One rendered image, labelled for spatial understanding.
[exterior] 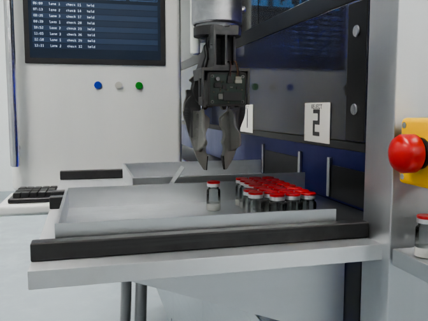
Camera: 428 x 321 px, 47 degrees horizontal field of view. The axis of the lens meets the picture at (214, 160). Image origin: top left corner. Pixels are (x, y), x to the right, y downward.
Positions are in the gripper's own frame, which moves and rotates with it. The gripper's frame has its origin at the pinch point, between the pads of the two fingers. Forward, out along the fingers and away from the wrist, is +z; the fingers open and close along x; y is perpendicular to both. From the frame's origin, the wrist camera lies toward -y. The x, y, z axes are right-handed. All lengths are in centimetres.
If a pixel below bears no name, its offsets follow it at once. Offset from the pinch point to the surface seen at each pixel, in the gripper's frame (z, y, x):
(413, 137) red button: -5.2, 31.8, 12.7
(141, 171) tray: 6.6, -40.7, -7.3
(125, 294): 53, -86, -9
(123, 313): 60, -86, -10
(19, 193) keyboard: 13, -56, -37
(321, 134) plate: -4.3, 7.6, 14.6
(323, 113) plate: -7.4, 8.1, 14.6
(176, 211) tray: 7.8, 0.3, -6.1
